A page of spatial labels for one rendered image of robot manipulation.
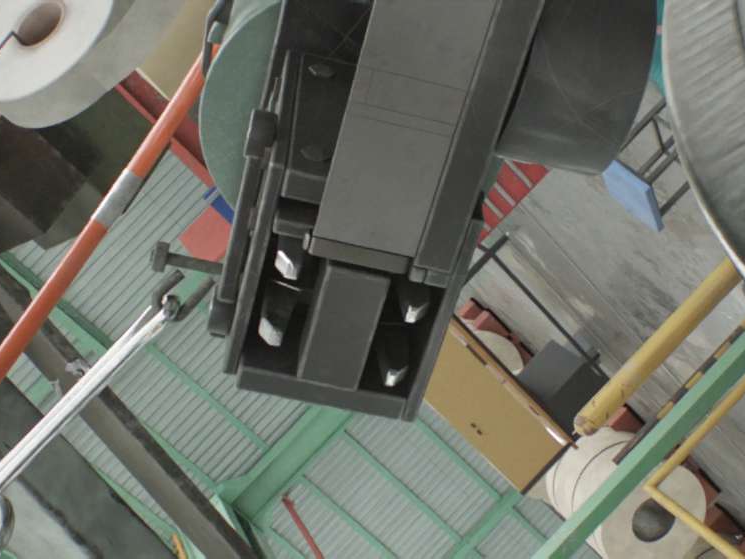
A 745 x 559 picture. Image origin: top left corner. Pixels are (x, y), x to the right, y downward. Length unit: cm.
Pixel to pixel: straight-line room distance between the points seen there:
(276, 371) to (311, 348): 2
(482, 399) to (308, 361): 1006
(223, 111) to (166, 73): 444
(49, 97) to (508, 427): 976
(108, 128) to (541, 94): 95
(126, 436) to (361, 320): 71
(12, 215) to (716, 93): 78
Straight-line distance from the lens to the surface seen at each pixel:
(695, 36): 65
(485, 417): 1060
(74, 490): 119
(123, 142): 135
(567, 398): 1095
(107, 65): 108
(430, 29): 41
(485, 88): 41
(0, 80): 112
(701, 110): 59
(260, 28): 57
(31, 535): 121
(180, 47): 501
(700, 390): 402
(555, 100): 43
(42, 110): 110
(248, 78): 58
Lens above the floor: 146
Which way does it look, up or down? 2 degrees down
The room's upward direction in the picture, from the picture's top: 136 degrees counter-clockwise
